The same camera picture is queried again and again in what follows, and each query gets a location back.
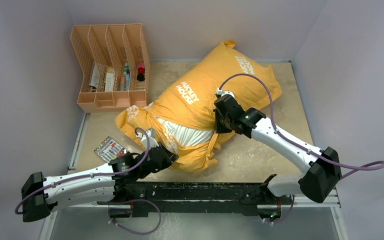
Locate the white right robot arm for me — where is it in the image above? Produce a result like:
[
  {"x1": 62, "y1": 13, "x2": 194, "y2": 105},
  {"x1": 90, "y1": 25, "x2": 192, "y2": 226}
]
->
[{"x1": 214, "y1": 93, "x2": 342, "y2": 204}]

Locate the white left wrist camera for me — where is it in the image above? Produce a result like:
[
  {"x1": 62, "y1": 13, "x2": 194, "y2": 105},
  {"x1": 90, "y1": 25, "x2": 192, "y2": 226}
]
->
[{"x1": 140, "y1": 128, "x2": 159, "y2": 149}]

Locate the white pillow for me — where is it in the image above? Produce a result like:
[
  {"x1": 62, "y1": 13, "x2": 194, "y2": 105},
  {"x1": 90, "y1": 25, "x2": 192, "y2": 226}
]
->
[{"x1": 156, "y1": 117, "x2": 214, "y2": 147}]

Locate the colourful marker pen pack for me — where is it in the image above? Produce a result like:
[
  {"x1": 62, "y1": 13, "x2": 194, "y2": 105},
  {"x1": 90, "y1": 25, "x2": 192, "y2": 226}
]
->
[{"x1": 94, "y1": 136, "x2": 129, "y2": 163}]

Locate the beige paper card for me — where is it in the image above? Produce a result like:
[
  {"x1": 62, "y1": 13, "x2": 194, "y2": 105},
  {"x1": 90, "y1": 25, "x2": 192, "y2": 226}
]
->
[{"x1": 104, "y1": 66, "x2": 115, "y2": 92}]

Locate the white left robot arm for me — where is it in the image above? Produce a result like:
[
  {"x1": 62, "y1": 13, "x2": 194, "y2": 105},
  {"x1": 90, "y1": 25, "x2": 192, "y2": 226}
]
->
[{"x1": 14, "y1": 144, "x2": 179, "y2": 223}]

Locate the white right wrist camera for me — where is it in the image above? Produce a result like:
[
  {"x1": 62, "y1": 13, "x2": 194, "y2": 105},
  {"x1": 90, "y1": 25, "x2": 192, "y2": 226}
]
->
[{"x1": 215, "y1": 88, "x2": 234, "y2": 98}]

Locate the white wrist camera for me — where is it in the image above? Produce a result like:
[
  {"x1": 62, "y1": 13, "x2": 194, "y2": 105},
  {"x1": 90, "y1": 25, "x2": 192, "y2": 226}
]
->
[
  {"x1": 215, "y1": 88, "x2": 234, "y2": 98},
  {"x1": 140, "y1": 128, "x2": 159, "y2": 149}
]

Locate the red and black bottle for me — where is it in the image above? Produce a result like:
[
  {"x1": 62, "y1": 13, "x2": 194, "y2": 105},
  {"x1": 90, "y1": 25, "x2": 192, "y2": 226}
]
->
[{"x1": 136, "y1": 62, "x2": 145, "y2": 82}]

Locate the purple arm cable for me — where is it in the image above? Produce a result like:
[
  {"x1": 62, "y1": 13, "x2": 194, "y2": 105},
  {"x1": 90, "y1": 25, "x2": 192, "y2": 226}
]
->
[
  {"x1": 219, "y1": 73, "x2": 384, "y2": 180},
  {"x1": 14, "y1": 127, "x2": 151, "y2": 216}
]

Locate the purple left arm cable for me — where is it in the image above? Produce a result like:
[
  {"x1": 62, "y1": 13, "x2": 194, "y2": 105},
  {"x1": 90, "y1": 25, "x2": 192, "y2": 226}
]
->
[{"x1": 14, "y1": 127, "x2": 151, "y2": 216}]

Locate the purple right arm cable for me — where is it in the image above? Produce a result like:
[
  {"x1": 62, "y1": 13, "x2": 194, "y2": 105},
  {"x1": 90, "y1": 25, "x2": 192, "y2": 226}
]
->
[{"x1": 219, "y1": 73, "x2": 384, "y2": 180}]

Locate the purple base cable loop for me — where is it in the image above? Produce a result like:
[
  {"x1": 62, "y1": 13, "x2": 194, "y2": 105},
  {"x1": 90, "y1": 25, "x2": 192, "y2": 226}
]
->
[{"x1": 107, "y1": 198, "x2": 163, "y2": 235}]

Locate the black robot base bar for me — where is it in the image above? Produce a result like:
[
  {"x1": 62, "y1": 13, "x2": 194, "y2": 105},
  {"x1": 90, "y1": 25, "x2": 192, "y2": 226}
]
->
[{"x1": 99, "y1": 181, "x2": 292, "y2": 220}]

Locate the white paper booklet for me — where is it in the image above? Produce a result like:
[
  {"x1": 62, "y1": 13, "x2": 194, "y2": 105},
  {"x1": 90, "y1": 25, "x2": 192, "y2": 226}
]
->
[{"x1": 89, "y1": 62, "x2": 99, "y2": 89}]

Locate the teal and orange tube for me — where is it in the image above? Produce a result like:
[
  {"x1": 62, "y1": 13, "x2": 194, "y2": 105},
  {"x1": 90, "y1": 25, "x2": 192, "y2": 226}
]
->
[{"x1": 119, "y1": 63, "x2": 130, "y2": 91}]

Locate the pink plastic file organizer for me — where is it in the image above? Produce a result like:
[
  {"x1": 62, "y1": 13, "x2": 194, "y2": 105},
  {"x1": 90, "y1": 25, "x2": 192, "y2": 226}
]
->
[{"x1": 70, "y1": 23, "x2": 151, "y2": 113}]

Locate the orange Mickey Mouse pillowcase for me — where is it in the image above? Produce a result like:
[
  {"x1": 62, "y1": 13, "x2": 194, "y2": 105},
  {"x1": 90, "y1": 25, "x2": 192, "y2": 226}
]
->
[{"x1": 115, "y1": 40, "x2": 282, "y2": 174}]

